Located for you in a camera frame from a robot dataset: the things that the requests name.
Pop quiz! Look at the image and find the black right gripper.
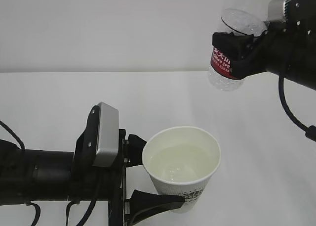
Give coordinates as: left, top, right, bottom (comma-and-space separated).
211, 23, 289, 79

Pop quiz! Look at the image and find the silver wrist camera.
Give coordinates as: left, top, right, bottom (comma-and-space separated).
93, 102, 119, 168
267, 0, 316, 22

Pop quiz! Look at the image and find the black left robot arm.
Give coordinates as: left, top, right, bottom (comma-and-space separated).
0, 102, 185, 226

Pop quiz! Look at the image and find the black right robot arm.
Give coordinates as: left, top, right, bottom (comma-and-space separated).
210, 0, 316, 90

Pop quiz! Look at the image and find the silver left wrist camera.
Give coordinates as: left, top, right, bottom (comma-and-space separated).
93, 102, 119, 168

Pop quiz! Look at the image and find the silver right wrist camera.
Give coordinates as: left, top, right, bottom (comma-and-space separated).
267, 0, 316, 22

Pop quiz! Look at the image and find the clear water bottle red label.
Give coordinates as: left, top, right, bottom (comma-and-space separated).
208, 8, 267, 91

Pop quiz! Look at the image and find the white paper cup green logo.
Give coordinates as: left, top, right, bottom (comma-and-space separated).
141, 126, 222, 214

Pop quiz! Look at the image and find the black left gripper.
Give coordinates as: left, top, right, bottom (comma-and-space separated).
108, 129, 185, 226

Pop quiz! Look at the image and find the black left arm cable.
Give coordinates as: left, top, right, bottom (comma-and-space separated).
0, 119, 104, 226

